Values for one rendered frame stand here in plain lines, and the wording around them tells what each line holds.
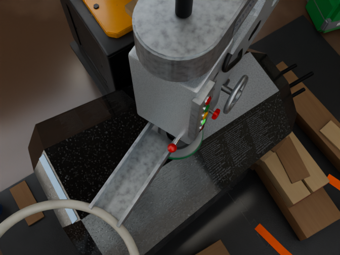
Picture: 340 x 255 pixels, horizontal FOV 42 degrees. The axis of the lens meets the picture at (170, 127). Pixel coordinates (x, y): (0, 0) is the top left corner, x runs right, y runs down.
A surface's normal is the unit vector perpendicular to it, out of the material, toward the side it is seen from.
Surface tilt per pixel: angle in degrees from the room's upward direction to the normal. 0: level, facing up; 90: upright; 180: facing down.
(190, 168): 45
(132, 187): 2
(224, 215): 0
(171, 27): 0
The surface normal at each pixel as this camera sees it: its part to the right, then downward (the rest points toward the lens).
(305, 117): 0.00, -0.36
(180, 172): 0.40, 0.29
